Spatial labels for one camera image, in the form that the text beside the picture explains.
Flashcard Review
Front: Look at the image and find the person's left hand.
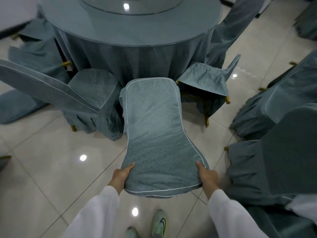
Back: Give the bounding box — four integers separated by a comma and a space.
108, 163, 136, 196

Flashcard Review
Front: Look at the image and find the person's right hand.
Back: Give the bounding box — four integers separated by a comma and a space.
195, 161, 221, 201

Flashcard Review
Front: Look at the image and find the person's right forearm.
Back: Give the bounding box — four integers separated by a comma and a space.
207, 188, 269, 238

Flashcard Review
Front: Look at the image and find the person's left forearm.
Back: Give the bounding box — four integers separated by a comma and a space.
60, 185, 121, 238

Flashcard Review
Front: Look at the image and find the person's right shoe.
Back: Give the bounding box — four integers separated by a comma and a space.
151, 209, 169, 238

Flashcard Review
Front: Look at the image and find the round white clothed table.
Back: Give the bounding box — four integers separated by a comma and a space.
285, 194, 317, 225

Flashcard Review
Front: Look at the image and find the teal tablecloth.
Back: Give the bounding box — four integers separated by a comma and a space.
51, 22, 216, 87

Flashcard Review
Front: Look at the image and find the round teal table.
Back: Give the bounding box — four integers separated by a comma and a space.
37, 0, 223, 87

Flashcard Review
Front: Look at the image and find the round glass turntable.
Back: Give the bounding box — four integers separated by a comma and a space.
79, 0, 185, 16

